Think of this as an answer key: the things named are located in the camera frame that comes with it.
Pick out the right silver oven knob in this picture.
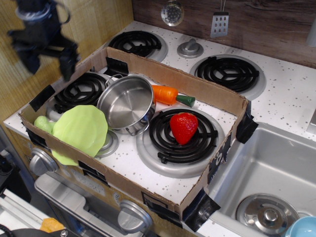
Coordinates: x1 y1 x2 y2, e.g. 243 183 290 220
118 199 153 234

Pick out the front right black burner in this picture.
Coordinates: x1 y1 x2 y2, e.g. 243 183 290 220
136 107 225 178

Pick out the rear right black burner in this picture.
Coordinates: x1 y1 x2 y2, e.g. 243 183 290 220
190 54 267 101

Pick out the stainless steel toy pot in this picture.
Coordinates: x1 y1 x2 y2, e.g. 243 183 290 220
97 74 156 136

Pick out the orange cloth piece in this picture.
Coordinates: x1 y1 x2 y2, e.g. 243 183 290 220
40 217 65 233

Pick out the silver toy sink basin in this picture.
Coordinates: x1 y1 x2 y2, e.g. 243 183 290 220
209 123 316 237

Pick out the rear left black burner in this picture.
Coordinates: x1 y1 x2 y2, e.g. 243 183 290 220
105 31 168 62

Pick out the front left black burner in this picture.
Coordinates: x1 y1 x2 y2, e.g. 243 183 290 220
46 72 110 121

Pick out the orange toy carrot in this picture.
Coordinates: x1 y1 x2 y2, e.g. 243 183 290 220
152 85 196 108

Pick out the silver stovetop knob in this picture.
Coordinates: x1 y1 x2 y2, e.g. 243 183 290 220
177 39 204 59

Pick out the steel pot lid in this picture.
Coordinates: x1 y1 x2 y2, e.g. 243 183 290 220
235 194 300 237

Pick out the light green plastic plate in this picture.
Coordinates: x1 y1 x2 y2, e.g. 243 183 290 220
51 105 108 157

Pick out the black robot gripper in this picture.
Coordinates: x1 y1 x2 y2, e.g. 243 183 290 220
7 0 80 81

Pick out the brown cardboard fence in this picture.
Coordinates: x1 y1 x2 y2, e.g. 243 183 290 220
18 46 259 233

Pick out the hanging silver strainer ladle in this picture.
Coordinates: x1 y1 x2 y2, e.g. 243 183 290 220
160 0 184 27

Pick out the hanging silver slotted spatula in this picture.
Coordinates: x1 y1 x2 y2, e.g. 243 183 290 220
210 0 229 39

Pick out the light blue bowl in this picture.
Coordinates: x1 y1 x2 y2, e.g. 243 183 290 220
284 216 316 237

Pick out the red toy strawberry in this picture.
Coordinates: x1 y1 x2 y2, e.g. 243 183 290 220
169 112 198 145

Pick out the silver oven door handle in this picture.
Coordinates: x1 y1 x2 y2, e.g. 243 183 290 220
35 174 144 237

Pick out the left silver oven knob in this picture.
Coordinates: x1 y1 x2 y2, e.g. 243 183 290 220
29 148 59 176

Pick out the silver oven knob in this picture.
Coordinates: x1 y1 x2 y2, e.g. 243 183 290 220
118 199 153 234
29 148 59 176

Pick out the black burner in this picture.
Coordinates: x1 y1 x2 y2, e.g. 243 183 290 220
136 107 225 178
46 72 110 121
190 54 267 101
105 31 168 62

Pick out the small silver stovetop disc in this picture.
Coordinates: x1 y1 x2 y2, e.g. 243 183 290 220
95 131 119 158

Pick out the light green toy broccoli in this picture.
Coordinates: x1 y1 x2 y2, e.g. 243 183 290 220
34 116 56 134

